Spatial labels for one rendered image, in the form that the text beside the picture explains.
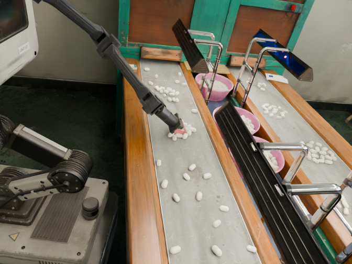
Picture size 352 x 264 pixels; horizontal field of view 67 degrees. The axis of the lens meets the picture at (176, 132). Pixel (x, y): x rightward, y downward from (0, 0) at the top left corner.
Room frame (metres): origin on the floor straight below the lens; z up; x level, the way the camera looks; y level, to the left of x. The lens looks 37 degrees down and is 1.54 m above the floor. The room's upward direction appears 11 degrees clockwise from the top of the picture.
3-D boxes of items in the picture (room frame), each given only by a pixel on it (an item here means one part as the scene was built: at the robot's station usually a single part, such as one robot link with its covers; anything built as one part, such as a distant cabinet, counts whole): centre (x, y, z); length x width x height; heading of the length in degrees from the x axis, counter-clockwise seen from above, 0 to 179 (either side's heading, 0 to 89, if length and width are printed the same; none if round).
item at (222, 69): (1.90, -0.13, 0.77); 0.33 x 0.15 x 0.01; 107
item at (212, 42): (1.47, -0.05, 0.90); 0.20 x 0.19 x 0.45; 17
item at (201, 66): (1.45, 0.03, 1.08); 0.62 x 0.08 x 0.07; 17
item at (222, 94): (1.69, -0.19, 0.72); 0.27 x 0.27 x 0.10
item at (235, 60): (2.05, -0.44, 0.83); 0.30 x 0.06 x 0.07; 107
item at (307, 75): (1.61, -0.51, 1.08); 0.62 x 0.08 x 0.07; 17
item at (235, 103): (1.58, -0.43, 0.90); 0.20 x 0.19 x 0.45; 17
